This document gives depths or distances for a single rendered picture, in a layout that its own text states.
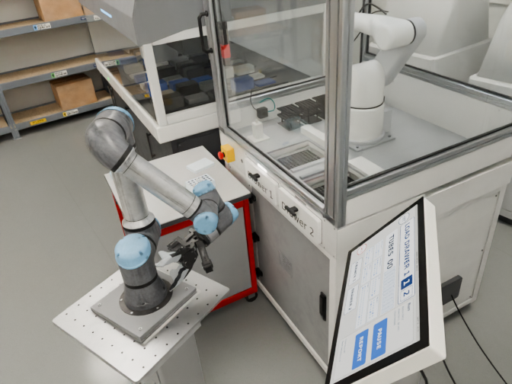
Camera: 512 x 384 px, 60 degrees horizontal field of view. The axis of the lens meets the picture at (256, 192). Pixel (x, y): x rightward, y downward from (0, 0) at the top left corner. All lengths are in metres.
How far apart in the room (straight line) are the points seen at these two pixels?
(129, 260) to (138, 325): 0.22
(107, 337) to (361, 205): 0.97
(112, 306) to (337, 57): 1.11
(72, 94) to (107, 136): 4.20
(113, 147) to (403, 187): 1.02
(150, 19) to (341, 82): 1.36
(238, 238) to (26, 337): 1.33
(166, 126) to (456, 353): 1.93
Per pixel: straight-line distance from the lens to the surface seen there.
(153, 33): 2.47
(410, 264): 1.15
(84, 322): 1.70
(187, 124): 2.66
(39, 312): 3.01
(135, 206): 1.57
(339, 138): 1.41
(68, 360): 2.67
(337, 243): 1.64
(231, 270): 2.38
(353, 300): 1.25
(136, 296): 1.59
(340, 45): 1.31
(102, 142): 1.35
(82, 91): 5.57
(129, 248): 1.53
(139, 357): 1.53
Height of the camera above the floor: 1.91
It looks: 33 degrees down
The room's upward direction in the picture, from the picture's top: 5 degrees counter-clockwise
